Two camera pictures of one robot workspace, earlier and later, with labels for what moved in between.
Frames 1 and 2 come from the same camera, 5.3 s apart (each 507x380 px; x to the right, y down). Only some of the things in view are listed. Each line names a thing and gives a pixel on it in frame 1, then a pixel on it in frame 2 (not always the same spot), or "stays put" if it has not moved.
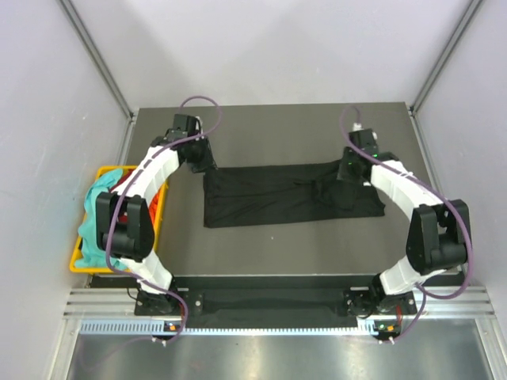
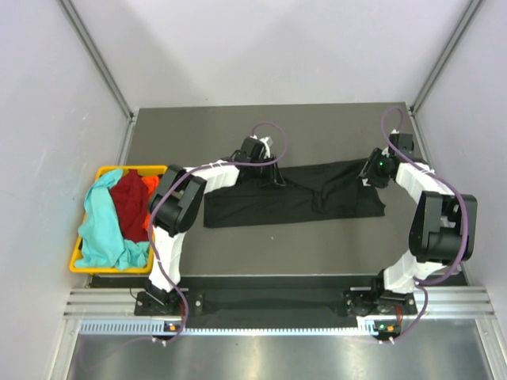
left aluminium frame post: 85,36 stays put
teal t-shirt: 91,255 stays put
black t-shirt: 258,195 stays put
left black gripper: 207,161 to 272,176
